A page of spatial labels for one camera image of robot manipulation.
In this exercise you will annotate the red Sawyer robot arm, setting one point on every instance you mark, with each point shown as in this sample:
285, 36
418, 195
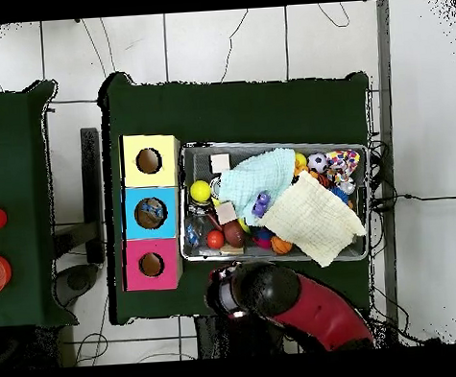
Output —
296, 300

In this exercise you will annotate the clear mesh bin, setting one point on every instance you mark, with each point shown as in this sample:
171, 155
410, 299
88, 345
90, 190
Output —
199, 152

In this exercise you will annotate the wooden box with three holes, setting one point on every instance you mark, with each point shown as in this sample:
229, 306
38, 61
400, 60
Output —
166, 181

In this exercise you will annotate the large wooden cube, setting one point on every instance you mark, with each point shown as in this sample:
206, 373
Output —
226, 212

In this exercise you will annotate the mint green muslin cloth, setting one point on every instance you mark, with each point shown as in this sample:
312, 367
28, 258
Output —
250, 179

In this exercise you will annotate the small wooden cube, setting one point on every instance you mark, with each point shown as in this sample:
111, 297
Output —
220, 163

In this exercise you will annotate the yellow smiley ball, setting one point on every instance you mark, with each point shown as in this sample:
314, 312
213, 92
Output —
200, 191

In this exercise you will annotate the black soda can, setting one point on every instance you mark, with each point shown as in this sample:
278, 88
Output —
199, 209

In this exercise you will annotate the brown toy football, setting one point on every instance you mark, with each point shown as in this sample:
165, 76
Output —
233, 233

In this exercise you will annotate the red ball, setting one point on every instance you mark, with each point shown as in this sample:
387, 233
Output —
215, 239

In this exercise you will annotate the pale yellow muslin cloth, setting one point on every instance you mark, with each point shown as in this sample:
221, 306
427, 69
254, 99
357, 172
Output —
310, 214

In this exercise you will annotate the black and white soccer ball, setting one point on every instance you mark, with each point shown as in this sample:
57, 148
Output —
317, 162

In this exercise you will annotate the black chair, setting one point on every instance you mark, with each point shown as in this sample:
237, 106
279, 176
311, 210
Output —
93, 193

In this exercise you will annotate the green cloth side table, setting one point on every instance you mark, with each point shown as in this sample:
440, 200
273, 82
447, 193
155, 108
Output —
19, 167

